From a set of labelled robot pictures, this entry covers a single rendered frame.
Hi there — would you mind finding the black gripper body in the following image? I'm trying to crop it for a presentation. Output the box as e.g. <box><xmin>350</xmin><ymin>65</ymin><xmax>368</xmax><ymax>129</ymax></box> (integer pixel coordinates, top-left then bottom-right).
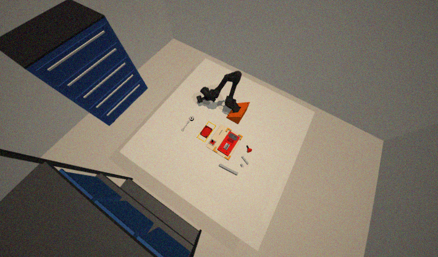
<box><xmin>196</xmin><ymin>95</ymin><xmax>208</xmax><ymax>103</ymax></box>

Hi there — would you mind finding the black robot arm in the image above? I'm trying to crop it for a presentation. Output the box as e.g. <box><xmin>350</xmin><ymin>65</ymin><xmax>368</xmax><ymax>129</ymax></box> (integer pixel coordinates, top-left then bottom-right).
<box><xmin>200</xmin><ymin>70</ymin><xmax>242</xmax><ymax>112</ymax></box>

